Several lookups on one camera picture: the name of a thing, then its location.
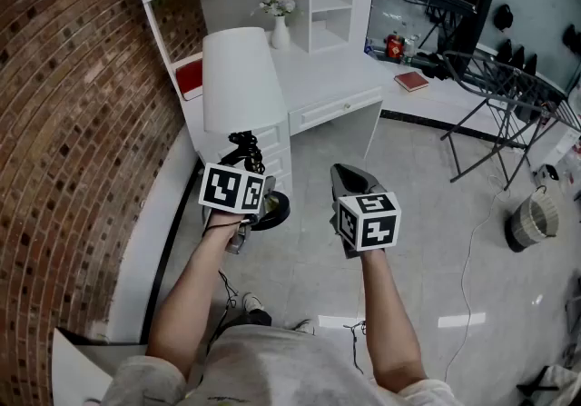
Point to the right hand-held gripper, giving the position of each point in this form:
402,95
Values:
372,222

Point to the clear plastic bottle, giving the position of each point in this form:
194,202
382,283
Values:
410,47

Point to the woven grey basket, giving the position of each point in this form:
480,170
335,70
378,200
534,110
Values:
535,220

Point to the white shade brass table lamp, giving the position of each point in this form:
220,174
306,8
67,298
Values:
236,77

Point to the person's right forearm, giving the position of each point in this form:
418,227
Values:
390,318

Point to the person's shoe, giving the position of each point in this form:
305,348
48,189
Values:
305,327
252,302

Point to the black cone-shaped object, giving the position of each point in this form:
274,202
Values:
531,66
505,52
518,59

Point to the grey metal folding rack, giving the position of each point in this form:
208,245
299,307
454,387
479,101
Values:
495,77

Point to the dark red book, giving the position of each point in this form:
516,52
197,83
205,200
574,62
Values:
411,81

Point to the person's right shoe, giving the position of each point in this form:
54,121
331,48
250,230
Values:
305,327

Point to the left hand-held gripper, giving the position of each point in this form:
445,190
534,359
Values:
229,186

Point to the wide white desk drawer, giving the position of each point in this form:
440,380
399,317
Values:
336,111

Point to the person's left forearm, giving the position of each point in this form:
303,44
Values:
195,295

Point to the person's left shoe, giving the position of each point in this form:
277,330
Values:
252,302

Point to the white ceramic vase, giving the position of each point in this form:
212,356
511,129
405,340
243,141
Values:
280,34

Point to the round black wall item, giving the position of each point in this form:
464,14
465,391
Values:
572,38
503,18

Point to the red box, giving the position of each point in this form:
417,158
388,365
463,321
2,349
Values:
395,47

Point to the red gold-printed book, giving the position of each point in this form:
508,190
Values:
190,77

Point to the white board panel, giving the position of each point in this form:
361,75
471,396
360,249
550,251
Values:
77,363

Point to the person's grey shirt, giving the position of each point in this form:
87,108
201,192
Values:
281,368

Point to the person's dark trousers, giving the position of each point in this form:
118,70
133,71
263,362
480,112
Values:
254,318

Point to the black bag pile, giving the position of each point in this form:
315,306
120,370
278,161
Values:
433,66

